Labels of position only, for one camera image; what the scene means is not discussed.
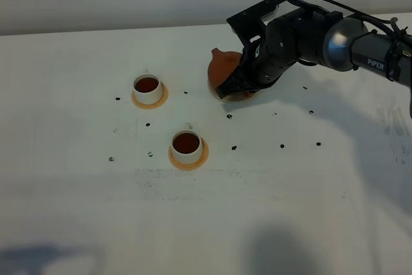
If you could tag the beige round teapot saucer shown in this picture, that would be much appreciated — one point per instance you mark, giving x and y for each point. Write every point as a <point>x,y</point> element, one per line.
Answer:
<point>237,97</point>

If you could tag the orange coaster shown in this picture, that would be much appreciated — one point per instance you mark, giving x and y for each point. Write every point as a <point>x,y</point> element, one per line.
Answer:
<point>151,106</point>
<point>190,167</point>

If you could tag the white teacup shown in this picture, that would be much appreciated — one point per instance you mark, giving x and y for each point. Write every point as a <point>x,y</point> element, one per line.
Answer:
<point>147,88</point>
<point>186,146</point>

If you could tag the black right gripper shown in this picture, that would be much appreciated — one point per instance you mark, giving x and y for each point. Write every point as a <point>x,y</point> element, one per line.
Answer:
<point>291,38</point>

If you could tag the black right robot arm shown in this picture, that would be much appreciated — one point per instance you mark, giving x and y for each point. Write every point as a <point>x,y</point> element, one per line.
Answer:
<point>330,40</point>

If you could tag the white teacup far left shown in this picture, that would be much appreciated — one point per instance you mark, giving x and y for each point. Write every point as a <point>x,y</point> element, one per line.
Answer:
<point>147,88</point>

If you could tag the orange coaster far left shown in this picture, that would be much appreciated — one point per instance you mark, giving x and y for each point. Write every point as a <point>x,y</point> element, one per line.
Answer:
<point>151,106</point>

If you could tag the orange coaster near centre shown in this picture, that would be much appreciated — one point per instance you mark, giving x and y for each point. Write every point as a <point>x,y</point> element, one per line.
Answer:
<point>190,167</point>

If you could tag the white teacup near centre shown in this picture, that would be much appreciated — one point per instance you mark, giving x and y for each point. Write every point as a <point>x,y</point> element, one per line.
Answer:
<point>186,146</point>

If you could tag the brown clay teapot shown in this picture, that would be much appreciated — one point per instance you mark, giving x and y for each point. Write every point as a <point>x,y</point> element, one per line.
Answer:
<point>221,66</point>

